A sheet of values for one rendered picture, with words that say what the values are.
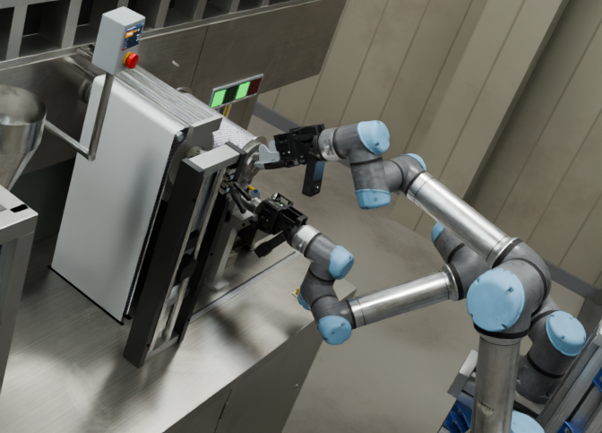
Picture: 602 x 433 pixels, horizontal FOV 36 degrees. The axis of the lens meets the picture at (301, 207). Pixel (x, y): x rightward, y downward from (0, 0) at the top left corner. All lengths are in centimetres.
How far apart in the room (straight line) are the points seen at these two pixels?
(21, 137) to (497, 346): 103
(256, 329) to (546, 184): 277
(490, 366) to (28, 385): 97
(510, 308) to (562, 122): 291
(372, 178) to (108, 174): 59
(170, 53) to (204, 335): 72
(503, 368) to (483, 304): 15
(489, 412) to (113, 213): 93
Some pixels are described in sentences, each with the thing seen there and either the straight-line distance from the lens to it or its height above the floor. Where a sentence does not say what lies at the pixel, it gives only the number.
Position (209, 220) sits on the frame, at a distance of 197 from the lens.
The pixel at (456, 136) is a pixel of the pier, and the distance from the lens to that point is 457.
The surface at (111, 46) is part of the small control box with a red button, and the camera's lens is 166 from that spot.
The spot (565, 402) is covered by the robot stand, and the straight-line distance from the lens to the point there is 238.
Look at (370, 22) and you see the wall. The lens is 489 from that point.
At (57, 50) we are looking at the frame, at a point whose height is 145.
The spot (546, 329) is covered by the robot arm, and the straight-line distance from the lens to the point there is 262.
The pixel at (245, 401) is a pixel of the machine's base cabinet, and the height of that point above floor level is 68.
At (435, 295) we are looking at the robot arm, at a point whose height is 114.
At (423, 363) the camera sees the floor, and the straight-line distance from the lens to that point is 399.
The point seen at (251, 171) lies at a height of 123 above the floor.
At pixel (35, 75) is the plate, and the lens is 206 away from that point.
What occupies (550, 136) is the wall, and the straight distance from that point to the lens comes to 476.
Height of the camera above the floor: 236
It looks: 31 degrees down
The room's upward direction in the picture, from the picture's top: 21 degrees clockwise
